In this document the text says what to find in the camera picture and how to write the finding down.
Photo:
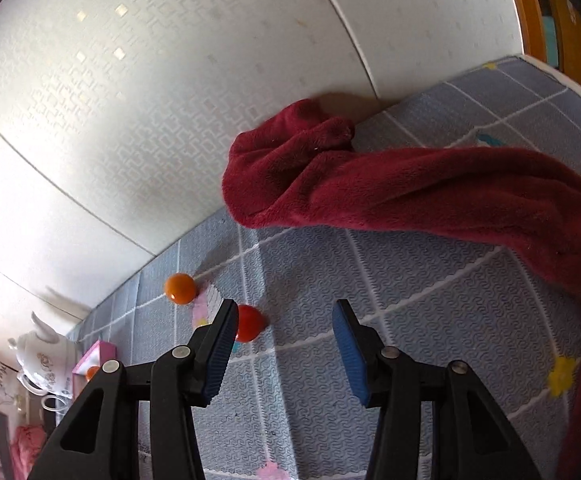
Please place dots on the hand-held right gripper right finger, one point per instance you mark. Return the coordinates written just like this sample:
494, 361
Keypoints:
353, 355

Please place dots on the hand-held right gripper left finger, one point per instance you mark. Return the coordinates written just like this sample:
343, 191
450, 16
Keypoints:
220, 355

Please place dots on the red tomato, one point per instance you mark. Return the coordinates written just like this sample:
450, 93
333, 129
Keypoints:
250, 322

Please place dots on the pink shallow box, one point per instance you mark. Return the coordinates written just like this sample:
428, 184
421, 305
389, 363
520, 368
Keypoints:
98, 350

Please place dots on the orange tangerine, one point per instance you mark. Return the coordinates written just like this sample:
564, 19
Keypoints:
180, 287
93, 374

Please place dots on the grey patterned table cover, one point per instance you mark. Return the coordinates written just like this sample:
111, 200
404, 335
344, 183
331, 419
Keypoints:
420, 310

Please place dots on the white floral kettle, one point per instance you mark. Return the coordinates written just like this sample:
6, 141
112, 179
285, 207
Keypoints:
45, 355

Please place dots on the red fleece towel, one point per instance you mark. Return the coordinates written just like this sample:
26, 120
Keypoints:
420, 185

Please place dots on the red patterned cloth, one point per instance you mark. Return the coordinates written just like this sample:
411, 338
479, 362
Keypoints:
28, 445

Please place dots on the orange wooden frame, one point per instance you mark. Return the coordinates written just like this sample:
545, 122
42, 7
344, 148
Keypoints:
530, 10

